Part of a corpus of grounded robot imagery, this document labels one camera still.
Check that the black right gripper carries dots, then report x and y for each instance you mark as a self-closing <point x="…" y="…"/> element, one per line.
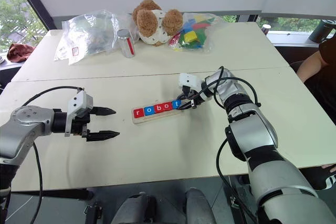
<point x="195" y="96"/>

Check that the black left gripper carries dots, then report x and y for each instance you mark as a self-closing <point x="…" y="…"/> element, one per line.
<point x="80" y="125"/>

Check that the blue letter tile t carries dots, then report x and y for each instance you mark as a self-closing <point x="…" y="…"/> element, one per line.
<point x="176" y="104"/>

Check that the red letter tile o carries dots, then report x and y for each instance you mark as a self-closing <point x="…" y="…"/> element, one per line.
<point x="167" y="107"/>

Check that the red letter tile b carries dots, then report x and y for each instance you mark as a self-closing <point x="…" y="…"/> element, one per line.
<point x="158" y="109"/>

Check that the wooden letter tray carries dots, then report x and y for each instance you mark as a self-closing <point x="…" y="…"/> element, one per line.
<point x="152" y="119"/>

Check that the person's bare forearm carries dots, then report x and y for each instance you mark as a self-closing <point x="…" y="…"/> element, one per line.
<point x="311" y="66"/>

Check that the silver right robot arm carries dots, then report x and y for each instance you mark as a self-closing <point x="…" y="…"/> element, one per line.
<point x="262" y="134"/>

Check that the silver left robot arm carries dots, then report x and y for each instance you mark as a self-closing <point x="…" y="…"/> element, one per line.
<point x="23" y="127"/>

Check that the red letter tile r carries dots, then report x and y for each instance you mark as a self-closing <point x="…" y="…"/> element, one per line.
<point x="138" y="113"/>

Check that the blue letter tile o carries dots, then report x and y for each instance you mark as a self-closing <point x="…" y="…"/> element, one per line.
<point x="149" y="111"/>

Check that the bag of coloured blocks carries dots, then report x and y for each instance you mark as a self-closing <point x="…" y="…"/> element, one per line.
<point x="191" y="33"/>

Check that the person's bare hand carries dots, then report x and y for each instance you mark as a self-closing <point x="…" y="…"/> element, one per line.
<point x="330" y="168"/>

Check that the clear jar with red label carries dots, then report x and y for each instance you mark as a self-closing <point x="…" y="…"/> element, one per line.
<point x="125" y="44"/>

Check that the brown white teddy bear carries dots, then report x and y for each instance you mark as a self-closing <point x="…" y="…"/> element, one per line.
<point x="149" y="24"/>

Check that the clear plastic zip bag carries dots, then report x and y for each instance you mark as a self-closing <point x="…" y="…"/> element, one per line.
<point x="89" y="36"/>

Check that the dark grey rounded shape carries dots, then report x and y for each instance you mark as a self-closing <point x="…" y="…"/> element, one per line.
<point x="134" y="208"/>
<point x="199" y="207"/>

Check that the dark red cloth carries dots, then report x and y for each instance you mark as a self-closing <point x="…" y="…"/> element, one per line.
<point x="19" y="52"/>

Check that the grey flat object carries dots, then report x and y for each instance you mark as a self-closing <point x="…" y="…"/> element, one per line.
<point x="2" y="61"/>

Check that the person in dark red shirt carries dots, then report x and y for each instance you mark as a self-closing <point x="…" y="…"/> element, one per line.
<point x="325" y="90"/>

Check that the dark green container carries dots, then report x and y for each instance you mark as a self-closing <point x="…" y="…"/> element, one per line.
<point x="321" y="31"/>

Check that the black white patterned object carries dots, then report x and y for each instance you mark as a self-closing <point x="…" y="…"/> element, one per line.
<point x="317" y="178"/>

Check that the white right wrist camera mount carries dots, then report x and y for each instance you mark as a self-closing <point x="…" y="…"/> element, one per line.
<point x="189" y="79"/>

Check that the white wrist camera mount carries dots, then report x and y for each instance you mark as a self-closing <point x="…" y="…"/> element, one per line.
<point x="78" y="102"/>
<point x="189" y="79"/>

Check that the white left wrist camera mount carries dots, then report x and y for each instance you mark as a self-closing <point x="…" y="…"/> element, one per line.
<point x="78" y="102"/>

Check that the black table frame bar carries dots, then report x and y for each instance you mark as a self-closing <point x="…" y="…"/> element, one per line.
<point x="52" y="193"/>

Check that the black table leg bracket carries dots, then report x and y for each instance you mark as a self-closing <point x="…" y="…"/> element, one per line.
<point x="92" y="212"/>
<point x="237" y="205"/>

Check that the black window frame pillar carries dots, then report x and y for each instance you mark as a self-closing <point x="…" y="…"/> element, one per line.
<point x="34" y="1"/>

